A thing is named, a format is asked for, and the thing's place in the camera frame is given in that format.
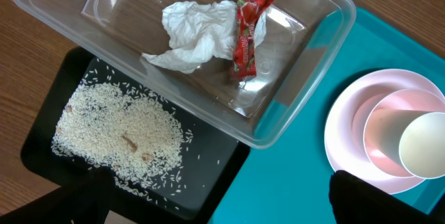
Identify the teal serving tray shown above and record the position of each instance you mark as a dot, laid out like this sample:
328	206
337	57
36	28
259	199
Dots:
289	181

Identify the pink bowl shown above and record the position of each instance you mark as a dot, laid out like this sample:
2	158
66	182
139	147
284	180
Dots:
407	99

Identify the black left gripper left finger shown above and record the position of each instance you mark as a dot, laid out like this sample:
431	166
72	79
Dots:
85	201

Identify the pink plate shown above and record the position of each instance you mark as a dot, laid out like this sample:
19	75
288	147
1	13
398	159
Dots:
344	128

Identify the clear plastic bin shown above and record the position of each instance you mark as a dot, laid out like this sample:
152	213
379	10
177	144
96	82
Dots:
302	40

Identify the white napkin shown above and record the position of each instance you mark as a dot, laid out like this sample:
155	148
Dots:
200	32

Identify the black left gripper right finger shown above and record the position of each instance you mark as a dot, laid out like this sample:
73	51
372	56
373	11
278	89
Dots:
355	201

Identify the white rice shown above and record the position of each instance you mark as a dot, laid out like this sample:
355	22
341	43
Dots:
150	145

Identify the red candy wrapper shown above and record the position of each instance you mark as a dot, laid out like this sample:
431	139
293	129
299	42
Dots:
248	14

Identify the cream paper cup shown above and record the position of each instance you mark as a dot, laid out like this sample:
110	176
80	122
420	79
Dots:
411	139

